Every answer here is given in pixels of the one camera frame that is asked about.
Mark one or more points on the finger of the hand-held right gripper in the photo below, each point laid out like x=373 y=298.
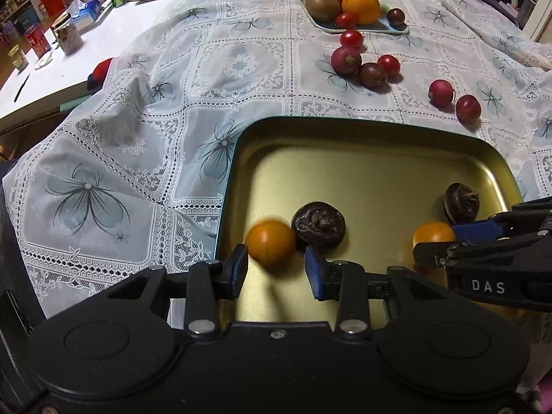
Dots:
x=435 y=253
x=474 y=229

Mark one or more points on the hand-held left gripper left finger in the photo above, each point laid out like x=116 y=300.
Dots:
x=235 y=269

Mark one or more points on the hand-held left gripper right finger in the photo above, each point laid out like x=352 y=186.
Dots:
x=312 y=274

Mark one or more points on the orange cherry tomato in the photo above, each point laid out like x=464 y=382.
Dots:
x=271 y=243
x=432 y=233

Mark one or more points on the gold metal tray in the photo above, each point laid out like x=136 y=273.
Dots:
x=366 y=172

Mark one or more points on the dark brown water chestnut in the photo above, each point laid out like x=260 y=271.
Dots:
x=318 y=225
x=461 y=202

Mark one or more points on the red plum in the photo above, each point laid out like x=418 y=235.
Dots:
x=468 y=108

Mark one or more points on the dark purple plum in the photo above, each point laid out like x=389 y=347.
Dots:
x=395 y=16
x=373 y=75

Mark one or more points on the red cherry tomato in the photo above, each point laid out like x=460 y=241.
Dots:
x=351 y=39
x=346 y=20
x=389 y=64

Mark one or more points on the white lace floral tablecloth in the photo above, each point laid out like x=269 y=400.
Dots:
x=194 y=73

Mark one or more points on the light green plate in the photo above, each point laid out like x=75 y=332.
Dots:
x=366 y=29

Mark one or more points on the red and blue object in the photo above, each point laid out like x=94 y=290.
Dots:
x=100 y=73

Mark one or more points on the orange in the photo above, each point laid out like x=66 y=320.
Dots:
x=361 y=6

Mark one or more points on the brown kiwi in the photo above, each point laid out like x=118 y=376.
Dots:
x=322 y=7

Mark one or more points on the black pen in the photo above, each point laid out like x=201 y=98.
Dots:
x=21 y=87

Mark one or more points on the patterned mug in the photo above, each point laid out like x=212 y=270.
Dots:
x=67 y=34

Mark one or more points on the blue tissue packet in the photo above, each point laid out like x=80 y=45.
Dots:
x=85 y=14

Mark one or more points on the red box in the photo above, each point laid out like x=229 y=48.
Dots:
x=38 y=42

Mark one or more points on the small jar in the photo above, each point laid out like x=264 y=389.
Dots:
x=18 y=58

